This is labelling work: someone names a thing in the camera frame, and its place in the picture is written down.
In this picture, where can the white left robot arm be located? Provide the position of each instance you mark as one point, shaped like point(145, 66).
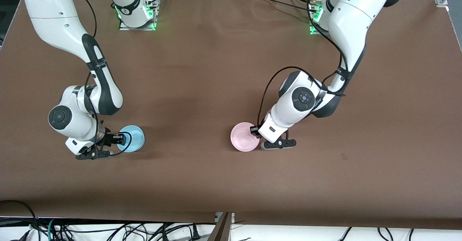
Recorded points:
point(353, 17)

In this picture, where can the pink bowl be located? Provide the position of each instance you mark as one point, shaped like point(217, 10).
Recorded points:
point(243, 137)

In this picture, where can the aluminium table edge post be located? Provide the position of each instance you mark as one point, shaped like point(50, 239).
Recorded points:
point(222, 230)

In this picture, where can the brown table cover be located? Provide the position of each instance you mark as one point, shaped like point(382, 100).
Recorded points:
point(231, 183)

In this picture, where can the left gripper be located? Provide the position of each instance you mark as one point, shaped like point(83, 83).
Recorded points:
point(255, 130)

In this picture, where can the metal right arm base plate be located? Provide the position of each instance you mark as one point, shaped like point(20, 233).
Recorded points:
point(137, 27)

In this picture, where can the blue bowl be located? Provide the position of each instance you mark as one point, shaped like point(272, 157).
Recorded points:
point(136, 138)

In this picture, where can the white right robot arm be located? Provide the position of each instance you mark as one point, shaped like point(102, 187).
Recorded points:
point(54, 17)

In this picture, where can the black power plug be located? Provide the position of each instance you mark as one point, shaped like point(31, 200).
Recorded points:
point(195, 232)

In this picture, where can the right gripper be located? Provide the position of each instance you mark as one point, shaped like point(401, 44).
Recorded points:
point(109, 138)

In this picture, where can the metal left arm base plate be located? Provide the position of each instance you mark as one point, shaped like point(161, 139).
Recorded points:
point(313, 31)

